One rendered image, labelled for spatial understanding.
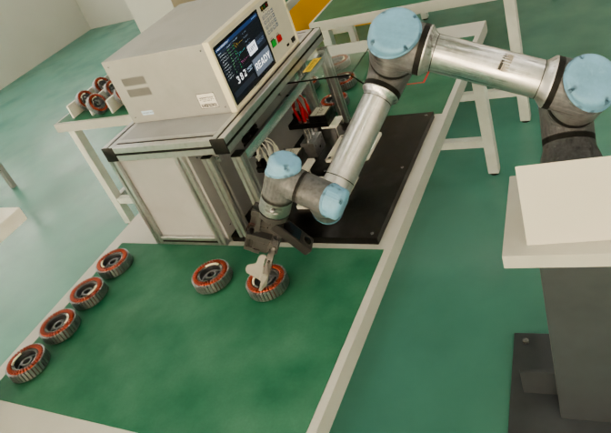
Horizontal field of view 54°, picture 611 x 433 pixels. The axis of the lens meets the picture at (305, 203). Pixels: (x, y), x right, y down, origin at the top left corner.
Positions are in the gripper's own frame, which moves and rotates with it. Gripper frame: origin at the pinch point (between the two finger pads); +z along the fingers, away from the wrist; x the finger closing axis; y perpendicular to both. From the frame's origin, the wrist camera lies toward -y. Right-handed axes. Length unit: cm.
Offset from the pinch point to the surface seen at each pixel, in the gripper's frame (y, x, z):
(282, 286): -4.2, 2.6, 1.3
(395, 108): -26, -86, -9
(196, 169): 27.3, -22.1, -8.3
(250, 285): 3.8, 2.3, 4.4
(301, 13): 50, -415, 97
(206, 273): 17.2, -5.8, 13.3
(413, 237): -54, -104, 62
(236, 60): 24, -39, -35
